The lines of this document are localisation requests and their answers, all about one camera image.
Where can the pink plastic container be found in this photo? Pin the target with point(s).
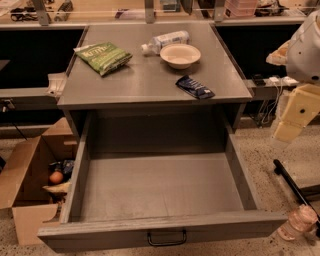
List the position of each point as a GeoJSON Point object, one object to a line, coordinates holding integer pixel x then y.
{"type": "Point", "coordinates": [240, 8]}

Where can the clear plastic water bottle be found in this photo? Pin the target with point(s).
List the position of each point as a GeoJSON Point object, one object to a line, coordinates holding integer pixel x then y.
{"type": "Point", "coordinates": [158, 42]}

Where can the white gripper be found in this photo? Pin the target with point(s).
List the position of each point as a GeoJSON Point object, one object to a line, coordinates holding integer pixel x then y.
{"type": "Point", "coordinates": [305, 55]}

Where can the yellow snack bag in box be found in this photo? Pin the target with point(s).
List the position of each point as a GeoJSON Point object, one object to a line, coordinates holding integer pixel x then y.
{"type": "Point", "coordinates": [62, 188]}

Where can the open cardboard box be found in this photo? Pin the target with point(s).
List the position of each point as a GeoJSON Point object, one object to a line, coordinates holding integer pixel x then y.
{"type": "Point", "coordinates": [25, 175]}

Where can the green jalapeno chip bag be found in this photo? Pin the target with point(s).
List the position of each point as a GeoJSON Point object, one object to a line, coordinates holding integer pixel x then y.
{"type": "Point", "coordinates": [104, 58]}

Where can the blue snack bag in box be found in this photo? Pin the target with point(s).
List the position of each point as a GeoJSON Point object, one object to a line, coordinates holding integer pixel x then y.
{"type": "Point", "coordinates": [65, 167]}

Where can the white ceramic bowl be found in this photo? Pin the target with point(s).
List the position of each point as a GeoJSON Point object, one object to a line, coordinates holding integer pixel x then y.
{"type": "Point", "coordinates": [180, 56]}

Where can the black metal rod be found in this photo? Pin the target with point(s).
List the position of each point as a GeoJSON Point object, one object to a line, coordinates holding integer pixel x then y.
{"type": "Point", "coordinates": [302, 194]}

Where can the pink plastic bottle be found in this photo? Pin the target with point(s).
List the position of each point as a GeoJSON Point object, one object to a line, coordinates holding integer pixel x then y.
{"type": "Point", "coordinates": [300, 221]}

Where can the black drawer handle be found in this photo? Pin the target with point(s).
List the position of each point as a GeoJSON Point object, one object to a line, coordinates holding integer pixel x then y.
{"type": "Point", "coordinates": [166, 238]}

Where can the dark blue snack bag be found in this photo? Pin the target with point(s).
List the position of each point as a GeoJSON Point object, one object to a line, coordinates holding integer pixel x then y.
{"type": "Point", "coordinates": [194, 88]}

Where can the white power strip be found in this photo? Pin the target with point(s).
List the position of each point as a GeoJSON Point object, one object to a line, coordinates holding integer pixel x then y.
{"type": "Point", "coordinates": [282, 81]}

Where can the open grey top drawer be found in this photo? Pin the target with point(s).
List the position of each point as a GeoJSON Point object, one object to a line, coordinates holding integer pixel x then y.
{"type": "Point", "coordinates": [140, 174]}

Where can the grey drawer cabinet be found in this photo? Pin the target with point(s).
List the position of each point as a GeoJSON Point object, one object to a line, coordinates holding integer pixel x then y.
{"type": "Point", "coordinates": [149, 80]}

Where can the orange fruit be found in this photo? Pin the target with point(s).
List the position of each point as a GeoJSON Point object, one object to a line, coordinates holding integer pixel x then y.
{"type": "Point", "coordinates": [56, 177]}

